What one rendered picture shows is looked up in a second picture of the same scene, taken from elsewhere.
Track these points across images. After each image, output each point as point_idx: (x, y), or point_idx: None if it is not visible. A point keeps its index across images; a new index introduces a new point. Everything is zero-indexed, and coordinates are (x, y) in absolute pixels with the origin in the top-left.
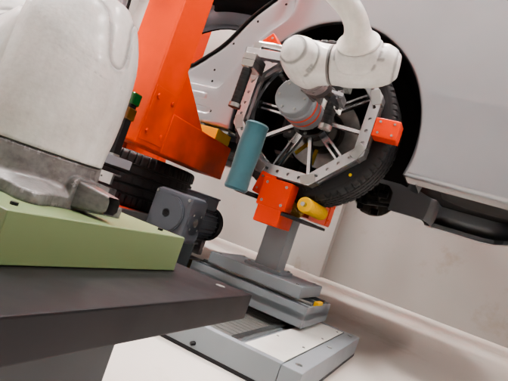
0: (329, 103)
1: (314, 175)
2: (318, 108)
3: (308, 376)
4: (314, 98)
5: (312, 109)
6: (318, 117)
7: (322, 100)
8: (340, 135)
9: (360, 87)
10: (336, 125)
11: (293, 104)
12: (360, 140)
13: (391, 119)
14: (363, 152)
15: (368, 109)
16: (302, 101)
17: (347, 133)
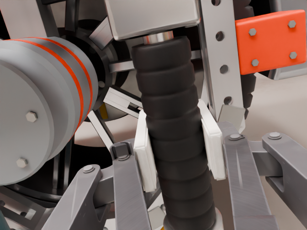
0: (176, 154)
1: (161, 208)
2: (83, 81)
3: None
4: (100, 199)
5: (76, 110)
6: (92, 92)
7: (139, 172)
8: (122, 51)
9: None
10: (128, 65)
11: (10, 150)
12: (221, 98)
13: (242, 2)
14: (241, 121)
15: (205, 13)
16: (33, 128)
17: (131, 42)
